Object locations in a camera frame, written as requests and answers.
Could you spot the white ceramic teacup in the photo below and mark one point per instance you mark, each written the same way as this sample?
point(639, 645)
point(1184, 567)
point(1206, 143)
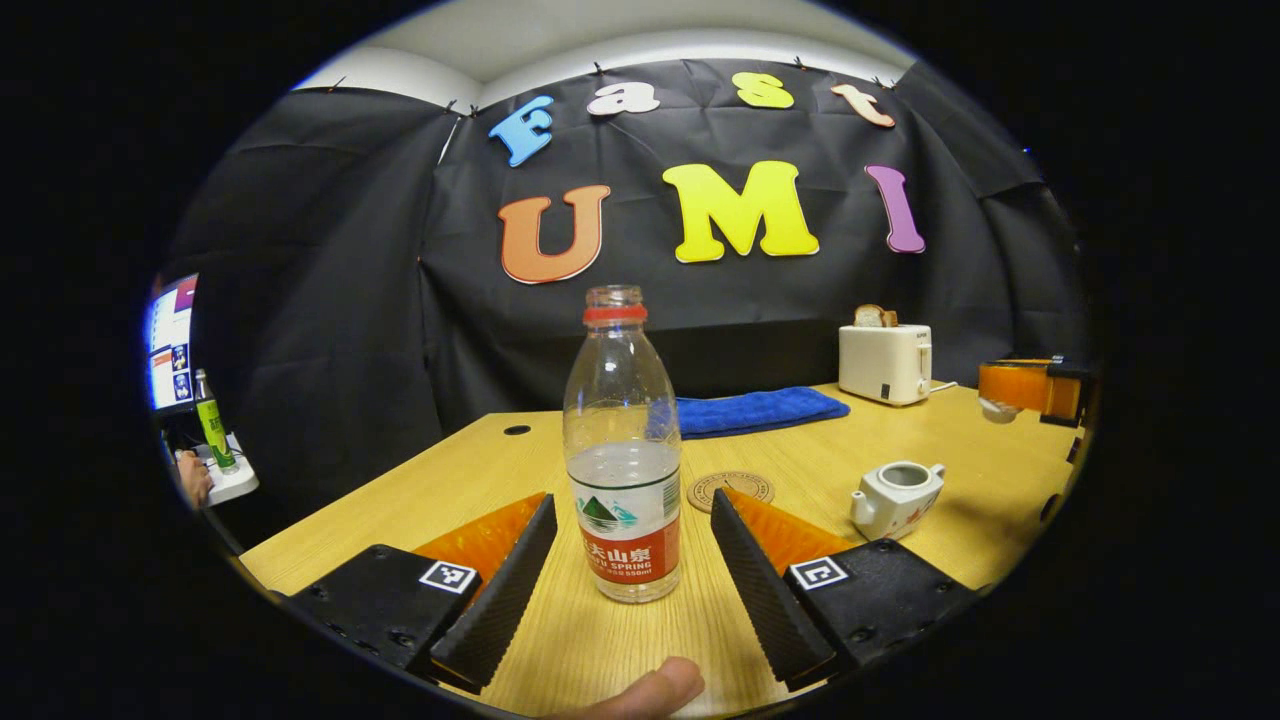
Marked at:
point(890, 500)

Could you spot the blue folded towel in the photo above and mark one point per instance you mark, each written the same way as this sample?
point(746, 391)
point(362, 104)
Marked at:
point(760, 410)

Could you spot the clear plastic water bottle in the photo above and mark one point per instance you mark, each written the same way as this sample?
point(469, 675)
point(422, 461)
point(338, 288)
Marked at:
point(620, 480)

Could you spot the computer monitor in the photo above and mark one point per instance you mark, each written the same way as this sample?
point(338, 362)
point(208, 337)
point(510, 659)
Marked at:
point(172, 345)

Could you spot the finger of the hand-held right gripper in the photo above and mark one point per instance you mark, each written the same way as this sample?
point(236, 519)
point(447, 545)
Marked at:
point(1015, 385)

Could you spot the black backdrop cloth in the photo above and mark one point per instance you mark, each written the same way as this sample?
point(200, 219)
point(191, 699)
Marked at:
point(350, 300)

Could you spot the white teacup lid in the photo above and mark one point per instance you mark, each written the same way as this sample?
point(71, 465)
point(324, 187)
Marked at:
point(1000, 410)

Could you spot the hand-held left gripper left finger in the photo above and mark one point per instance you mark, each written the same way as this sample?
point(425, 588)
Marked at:
point(510, 600)

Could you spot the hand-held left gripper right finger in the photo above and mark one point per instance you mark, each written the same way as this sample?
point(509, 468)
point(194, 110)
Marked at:
point(765, 600)

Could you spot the green bottle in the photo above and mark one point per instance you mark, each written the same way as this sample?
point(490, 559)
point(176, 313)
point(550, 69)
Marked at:
point(213, 425)

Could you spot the white toaster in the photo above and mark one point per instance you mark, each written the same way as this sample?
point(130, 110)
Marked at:
point(880, 365)

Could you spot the round wooden coaster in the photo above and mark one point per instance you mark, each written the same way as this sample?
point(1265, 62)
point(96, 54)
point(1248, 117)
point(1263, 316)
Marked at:
point(722, 485)

